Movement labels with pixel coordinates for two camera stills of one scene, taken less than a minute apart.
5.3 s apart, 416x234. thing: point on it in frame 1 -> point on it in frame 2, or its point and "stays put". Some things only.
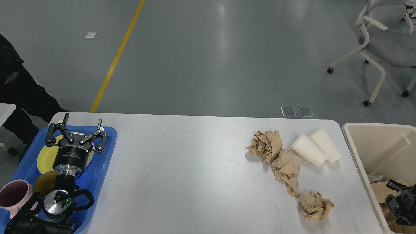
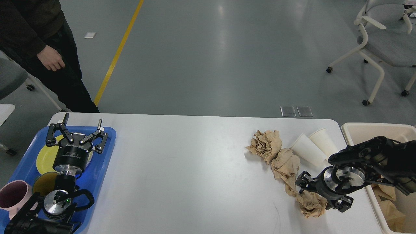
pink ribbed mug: (13, 193) stays put
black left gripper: (71, 155) stays put
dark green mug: (45, 182) stays put
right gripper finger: (396, 186) -> (303, 179)
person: (35, 108) -> (35, 33)
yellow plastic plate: (46, 156) stays put
